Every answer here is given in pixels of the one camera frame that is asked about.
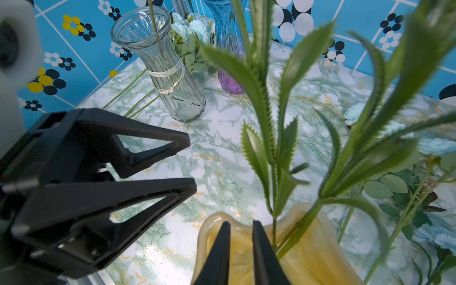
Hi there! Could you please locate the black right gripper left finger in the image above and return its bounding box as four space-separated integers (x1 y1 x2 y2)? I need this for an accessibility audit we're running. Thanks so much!
194 222 231 285

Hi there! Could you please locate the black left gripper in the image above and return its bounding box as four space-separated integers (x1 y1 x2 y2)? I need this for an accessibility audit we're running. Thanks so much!
1 108 197 285

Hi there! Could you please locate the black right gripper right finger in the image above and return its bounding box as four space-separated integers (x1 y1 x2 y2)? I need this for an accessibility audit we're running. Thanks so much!
252 220 290 285

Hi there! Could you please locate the pink rose stem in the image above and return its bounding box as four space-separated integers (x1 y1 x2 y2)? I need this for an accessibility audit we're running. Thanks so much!
147 0 164 57

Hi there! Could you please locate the blue purple ribbed glass vase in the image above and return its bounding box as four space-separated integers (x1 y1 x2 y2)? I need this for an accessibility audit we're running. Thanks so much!
205 0 245 95

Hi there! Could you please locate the yellow ceramic vase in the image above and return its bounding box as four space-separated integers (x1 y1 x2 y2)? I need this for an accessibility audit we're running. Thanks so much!
191 203 363 285

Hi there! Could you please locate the light blue carnation stem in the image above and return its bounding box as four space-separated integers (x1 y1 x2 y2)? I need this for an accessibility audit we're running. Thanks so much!
412 224 456 285

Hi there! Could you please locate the clear glass vase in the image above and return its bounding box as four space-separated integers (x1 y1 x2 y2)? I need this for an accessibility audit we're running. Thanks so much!
110 6 206 122

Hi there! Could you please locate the light blue carnation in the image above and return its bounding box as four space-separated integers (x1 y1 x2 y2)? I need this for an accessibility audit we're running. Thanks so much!
201 1 334 239
276 1 456 258

